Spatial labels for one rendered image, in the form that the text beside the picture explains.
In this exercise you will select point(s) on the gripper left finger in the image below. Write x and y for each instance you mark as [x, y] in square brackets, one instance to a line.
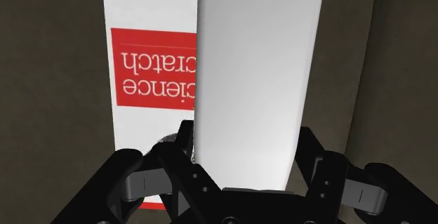
[178, 178]

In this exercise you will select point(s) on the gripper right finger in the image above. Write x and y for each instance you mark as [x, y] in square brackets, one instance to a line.
[328, 178]

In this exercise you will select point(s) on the white rectangular block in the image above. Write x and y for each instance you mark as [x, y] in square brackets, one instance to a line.
[256, 79]

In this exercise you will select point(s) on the white book with red panel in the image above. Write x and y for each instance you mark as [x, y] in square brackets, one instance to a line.
[150, 11]

